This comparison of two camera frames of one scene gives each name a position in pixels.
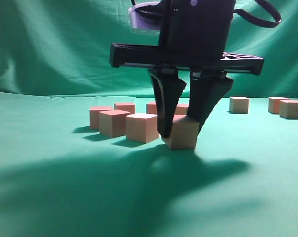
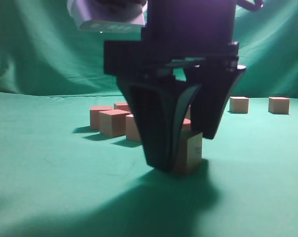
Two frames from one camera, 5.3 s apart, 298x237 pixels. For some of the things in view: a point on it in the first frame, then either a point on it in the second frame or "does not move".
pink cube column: x=112 y=123 does not move
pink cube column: x=291 y=109 -> x=194 y=151
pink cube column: x=130 y=107 does not move
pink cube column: x=94 y=115 does not move
